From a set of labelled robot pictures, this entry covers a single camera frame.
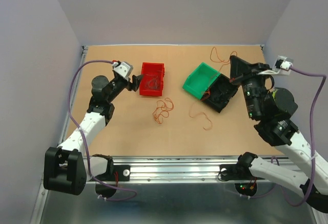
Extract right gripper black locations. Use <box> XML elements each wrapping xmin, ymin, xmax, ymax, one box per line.
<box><xmin>228</xmin><ymin>54</ymin><xmax>272</xmax><ymax>118</ymax></box>

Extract thin brown cable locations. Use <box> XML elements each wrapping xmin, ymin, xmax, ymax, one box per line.
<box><xmin>142</xmin><ymin>71</ymin><xmax>163</xmax><ymax>91</ymax></box>

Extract black plastic bin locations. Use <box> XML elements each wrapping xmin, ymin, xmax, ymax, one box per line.
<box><xmin>201</xmin><ymin>74</ymin><xmax>238</xmax><ymax>113</ymax></box>

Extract long orange cable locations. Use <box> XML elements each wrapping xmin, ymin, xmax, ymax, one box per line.
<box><xmin>189</xmin><ymin>46</ymin><xmax>238</xmax><ymax>130</ymax></box>

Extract green plastic bin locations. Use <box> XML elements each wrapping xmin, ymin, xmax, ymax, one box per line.
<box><xmin>182</xmin><ymin>63</ymin><xmax>221</xmax><ymax>100</ymax></box>

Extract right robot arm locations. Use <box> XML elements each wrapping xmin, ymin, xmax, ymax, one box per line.
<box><xmin>230</xmin><ymin>55</ymin><xmax>327</xmax><ymax>213</ymax></box>

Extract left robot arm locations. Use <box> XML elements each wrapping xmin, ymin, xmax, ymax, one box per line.
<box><xmin>43</xmin><ymin>73</ymin><xmax>143</xmax><ymax>195</ymax></box>

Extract red plastic bin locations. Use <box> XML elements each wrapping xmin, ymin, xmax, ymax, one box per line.
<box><xmin>139</xmin><ymin>62</ymin><xmax>165</xmax><ymax>97</ymax></box>

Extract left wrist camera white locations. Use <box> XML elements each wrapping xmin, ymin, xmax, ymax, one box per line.
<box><xmin>112</xmin><ymin>61</ymin><xmax>133</xmax><ymax>81</ymax></box>

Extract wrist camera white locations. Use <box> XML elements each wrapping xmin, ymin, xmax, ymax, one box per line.
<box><xmin>112</xmin><ymin>61</ymin><xmax>133</xmax><ymax>81</ymax></box>
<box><xmin>258</xmin><ymin>56</ymin><xmax>294</xmax><ymax>76</ymax></box>

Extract black cables in bin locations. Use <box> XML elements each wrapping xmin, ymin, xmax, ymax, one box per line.
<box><xmin>209</xmin><ymin>87</ymin><xmax>233</xmax><ymax>106</ymax></box>

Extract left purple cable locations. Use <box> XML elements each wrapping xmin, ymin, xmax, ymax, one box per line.
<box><xmin>68</xmin><ymin>59</ymin><xmax>138</xmax><ymax>202</ymax></box>

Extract purple cable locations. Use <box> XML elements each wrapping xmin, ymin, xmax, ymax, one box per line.
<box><xmin>239</xmin><ymin>66</ymin><xmax>327</xmax><ymax>207</ymax></box>
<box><xmin>68</xmin><ymin>59</ymin><xmax>138</xmax><ymax>202</ymax></box>

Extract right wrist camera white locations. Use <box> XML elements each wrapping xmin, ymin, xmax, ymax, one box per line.
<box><xmin>258</xmin><ymin>56</ymin><xmax>294</xmax><ymax>76</ymax></box>

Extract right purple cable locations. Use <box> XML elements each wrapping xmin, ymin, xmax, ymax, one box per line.
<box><xmin>239</xmin><ymin>66</ymin><xmax>327</xmax><ymax>207</ymax></box>

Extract aluminium rail frame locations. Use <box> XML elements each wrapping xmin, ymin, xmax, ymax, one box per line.
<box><xmin>29</xmin><ymin>45</ymin><xmax>318</xmax><ymax>224</ymax></box>

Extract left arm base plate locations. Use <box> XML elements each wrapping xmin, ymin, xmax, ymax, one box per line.
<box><xmin>96</xmin><ymin>165</ymin><xmax>131</xmax><ymax>182</ymax></box>

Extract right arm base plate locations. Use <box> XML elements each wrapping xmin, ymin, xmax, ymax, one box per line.
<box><xmin>217</xmin><ymin>164</ymin><xmax>256</xmax><ymax>181</ymax></box>

